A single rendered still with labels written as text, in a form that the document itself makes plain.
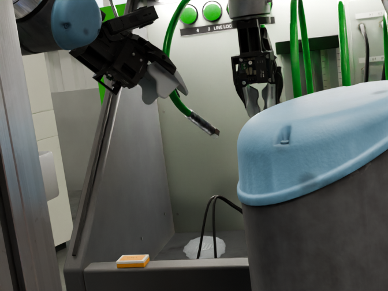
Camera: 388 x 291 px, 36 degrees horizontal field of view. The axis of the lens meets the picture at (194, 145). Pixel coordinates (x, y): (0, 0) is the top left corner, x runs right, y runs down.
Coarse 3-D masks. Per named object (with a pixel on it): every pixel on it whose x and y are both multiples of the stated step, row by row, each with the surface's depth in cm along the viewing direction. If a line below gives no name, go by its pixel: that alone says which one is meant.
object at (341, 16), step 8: (344, 8) 105; (344, 16) 103; (344, 24) 102; (344, 32) 100; (344, 40) 100; (344, 48) 99; (344, 56) 98; (344, 64) 98; (344, 72) 98; (344, 80) 98
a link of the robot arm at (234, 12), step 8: (232, 0) 107; (240, 0) 106; (248, 0) 106; (256, 0) 106; (264, 0) 107; (272, 0) 108; (232, 8) 108; (240, 8) 106; (248, 8) 106; (256, 8) 106; (264, 8) 107; (232, 16) 108; (240, 16) 107; (248, 16) 107; (256, 16) 107; (264, 16) 108
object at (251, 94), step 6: (246, 90) 112; (252, 90) 113; (246, 96) 114; (252, 96) 114; (258, 96) 114; (246, 102) 114; (252, 102) 114; (246, 108) 115; (252, 108) 113; (258, 108) 114; (252, 114) 113
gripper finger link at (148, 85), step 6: (144, 78) 106; (150, 78) 106; (144, 84) 106; (150, 84) 107; (144, 90) 106; (150, 90) 106; (144, 96) 106; (150, 96) 106; (156, 96) 107; (144, 102) 106; (150, 102) 106
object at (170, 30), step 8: (184, 0) 109; (176, 8) 108; (184, 8) 109; (176, 16) 107; (176, 24) 107; (168, 32) 106; (168, 40) 105; (168, 48) 105; (168, 56) 105; (176, 96) 107; (176, 104) 108; (184, 112) 109
